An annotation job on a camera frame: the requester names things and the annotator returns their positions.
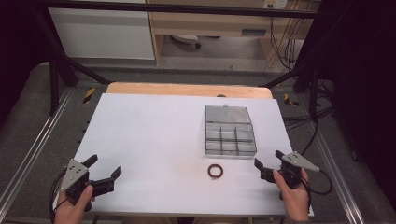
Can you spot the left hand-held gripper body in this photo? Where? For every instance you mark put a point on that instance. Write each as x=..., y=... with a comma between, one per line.
x=74, y=172

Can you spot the yellow black striped tape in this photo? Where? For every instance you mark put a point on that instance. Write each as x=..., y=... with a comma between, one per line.
x=288, y=99
x=89, y=95

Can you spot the black horizontal frame bar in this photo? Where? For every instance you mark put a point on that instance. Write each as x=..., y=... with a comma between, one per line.
x=186, y=9

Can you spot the white wall socket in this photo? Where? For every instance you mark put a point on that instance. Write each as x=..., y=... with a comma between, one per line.
x=275, y=3

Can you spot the black metal stand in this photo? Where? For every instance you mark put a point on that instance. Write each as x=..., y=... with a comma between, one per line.
x=313, y=84
x=56, y=68

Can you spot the aluminium floor rail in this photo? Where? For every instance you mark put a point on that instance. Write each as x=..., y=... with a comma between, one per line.
x=337, y=174
x=34, y=146

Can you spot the white cabinet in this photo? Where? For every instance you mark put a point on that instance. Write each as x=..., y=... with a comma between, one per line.
x=102, y=34

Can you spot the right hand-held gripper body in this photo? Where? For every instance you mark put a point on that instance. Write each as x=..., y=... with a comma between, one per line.
x=294, y=169

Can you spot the clear plastic compartment box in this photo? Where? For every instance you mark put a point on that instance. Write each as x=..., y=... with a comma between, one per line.
x=230, y=133

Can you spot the black curtain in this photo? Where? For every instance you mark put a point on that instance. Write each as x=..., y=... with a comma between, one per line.
x=364, y=77
x=15, y=46

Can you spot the person's right hand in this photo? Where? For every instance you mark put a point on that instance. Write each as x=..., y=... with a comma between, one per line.
x=294, y=200

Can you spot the wooden table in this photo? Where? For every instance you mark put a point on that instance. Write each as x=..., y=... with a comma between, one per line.
x=186, y=90

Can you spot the white chair base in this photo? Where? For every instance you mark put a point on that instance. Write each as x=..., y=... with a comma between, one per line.
x=186, y=39

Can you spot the person's left hand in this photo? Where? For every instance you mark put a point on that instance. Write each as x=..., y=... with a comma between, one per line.
x=72, y=210

